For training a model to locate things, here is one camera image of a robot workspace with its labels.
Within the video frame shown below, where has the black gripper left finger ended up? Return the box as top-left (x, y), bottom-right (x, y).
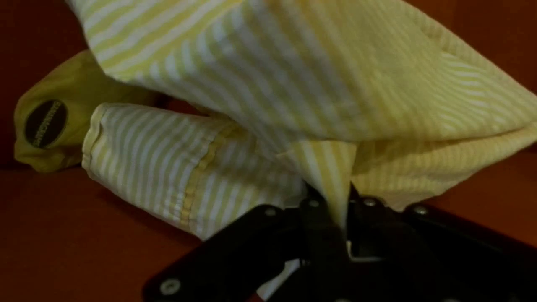
top-left (142, 187), bottom-right (343, 302)

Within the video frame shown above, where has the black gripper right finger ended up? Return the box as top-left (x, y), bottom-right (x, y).
top-left (343, 187), bottom-right (537, 302)

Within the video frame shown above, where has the yellow white striped towel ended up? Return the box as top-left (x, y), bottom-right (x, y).
top-left (66, 0), bottom-right (537, 242)

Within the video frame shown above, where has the yellow banana-shaped zip case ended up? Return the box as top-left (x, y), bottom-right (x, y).
top-left (14, 49), bottom-right (159, 175)

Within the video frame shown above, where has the orange upholstered armchair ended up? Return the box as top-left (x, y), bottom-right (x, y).
top-left (0, 0), bottom-right (537, 302)

